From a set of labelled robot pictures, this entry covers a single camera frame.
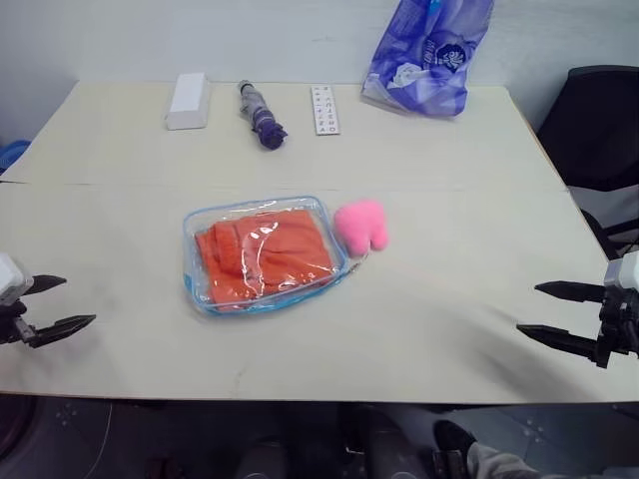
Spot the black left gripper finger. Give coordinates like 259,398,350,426
28,313,97,349
30,274,68,294

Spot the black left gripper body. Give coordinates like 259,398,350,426
0,297,37,349

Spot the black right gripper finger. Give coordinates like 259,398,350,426
534,280,606,305
516,323,611,369

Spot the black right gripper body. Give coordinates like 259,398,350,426
597,287,639,359

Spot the clear pouch with orange cloth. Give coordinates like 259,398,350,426
181,195,372,316

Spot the orange cloth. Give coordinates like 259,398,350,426
195,210,336,313

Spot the purple floral plastic bag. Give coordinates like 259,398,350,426
359,0,495,119

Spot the black office chair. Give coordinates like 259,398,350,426
536,65,639,260

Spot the white rectangular box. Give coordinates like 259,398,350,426
165,72,211,132

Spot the purple folded umbrella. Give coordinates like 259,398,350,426
238,79,291,152

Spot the white letter chart card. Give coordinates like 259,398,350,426
311,84,342,137

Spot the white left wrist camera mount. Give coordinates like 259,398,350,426
0,252,35,305

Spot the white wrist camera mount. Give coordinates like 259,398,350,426
0,252,35,305
603,248,639,291

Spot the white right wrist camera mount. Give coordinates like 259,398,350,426
603,248,639,291

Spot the blue object at wall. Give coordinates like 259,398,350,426
0,140,30,176

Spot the pink plush keychain charm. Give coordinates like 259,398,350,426
332,199,391,257

